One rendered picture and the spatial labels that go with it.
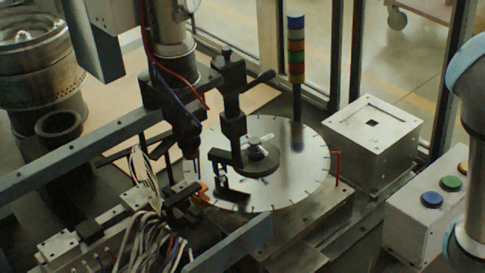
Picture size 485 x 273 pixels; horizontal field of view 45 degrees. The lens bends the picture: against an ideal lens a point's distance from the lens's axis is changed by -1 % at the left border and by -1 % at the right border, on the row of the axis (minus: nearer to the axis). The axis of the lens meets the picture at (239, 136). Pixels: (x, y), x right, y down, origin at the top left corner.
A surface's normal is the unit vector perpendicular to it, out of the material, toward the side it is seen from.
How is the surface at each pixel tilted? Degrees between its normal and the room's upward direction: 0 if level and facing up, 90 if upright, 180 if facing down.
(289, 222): 0
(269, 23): 90
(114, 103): 0
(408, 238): 90
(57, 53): 90
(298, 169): 0
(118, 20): 90
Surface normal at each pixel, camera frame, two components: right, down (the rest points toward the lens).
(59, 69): 0.77, 0.35
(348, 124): -0.07, -0.78
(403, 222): -0.75, 0.45
